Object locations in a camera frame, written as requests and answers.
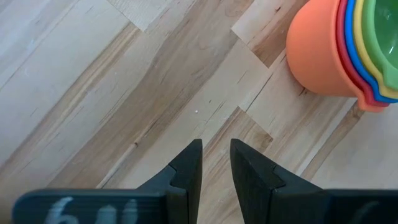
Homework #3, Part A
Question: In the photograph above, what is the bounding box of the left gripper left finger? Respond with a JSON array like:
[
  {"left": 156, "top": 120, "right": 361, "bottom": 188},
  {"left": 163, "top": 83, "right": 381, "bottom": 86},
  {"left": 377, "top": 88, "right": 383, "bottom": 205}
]
[{"left": 12, "top": 138, "right": 204, "bottom": 224}]

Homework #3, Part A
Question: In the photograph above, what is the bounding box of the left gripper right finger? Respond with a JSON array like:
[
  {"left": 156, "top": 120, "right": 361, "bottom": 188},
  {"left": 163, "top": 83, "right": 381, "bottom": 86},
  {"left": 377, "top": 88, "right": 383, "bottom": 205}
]
[{"left": 229, "top": 138, "right": 398, "bottom": 224}]

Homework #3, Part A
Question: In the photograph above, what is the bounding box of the blue measuring cup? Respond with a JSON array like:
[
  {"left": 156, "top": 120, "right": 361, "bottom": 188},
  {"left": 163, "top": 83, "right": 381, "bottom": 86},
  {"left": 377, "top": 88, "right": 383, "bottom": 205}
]
[{"left": 344, "top": 0, "right": 398, "bottom": 104}]

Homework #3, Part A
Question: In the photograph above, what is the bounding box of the yellow measuring cup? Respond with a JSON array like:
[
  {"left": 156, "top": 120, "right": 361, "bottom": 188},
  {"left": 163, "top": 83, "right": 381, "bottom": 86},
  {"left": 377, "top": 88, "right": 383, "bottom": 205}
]
[{"left": 353, "top": 0, "right": 398, "bottom": 100}]

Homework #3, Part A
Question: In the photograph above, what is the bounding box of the green measuring cup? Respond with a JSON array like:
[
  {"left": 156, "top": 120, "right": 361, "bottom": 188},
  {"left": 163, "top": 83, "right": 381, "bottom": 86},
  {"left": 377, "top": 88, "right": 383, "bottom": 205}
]
[{"left": 361, "top": 0, "right": 398, "bottom": 92}]

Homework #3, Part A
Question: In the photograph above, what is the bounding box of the orange measuring cup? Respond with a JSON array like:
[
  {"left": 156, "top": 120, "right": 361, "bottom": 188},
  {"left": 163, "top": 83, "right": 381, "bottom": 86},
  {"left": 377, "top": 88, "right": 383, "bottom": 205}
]
[{"left": 285, "top": 0, "right": 390, "bottom": 113}]

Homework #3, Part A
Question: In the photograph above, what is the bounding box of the red measuring cup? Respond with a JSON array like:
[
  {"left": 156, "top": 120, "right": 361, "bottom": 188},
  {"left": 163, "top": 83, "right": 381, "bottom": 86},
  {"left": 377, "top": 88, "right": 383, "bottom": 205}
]
[{"left": 336, "top": 0, "right": 391, "bottom": 108}]

